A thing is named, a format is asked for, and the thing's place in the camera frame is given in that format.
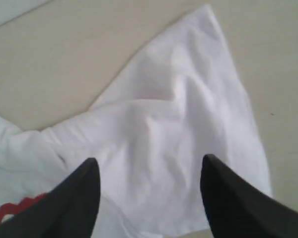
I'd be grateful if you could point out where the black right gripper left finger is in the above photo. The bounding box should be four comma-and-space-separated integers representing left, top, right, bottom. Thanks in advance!
0, 158, 100, 238

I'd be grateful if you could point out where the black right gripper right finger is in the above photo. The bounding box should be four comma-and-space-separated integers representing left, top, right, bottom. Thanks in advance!
200, 154, 298, 238

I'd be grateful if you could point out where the white t-shirt red logo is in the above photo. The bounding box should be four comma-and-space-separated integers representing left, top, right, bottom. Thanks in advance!
0, 5, 272, 238

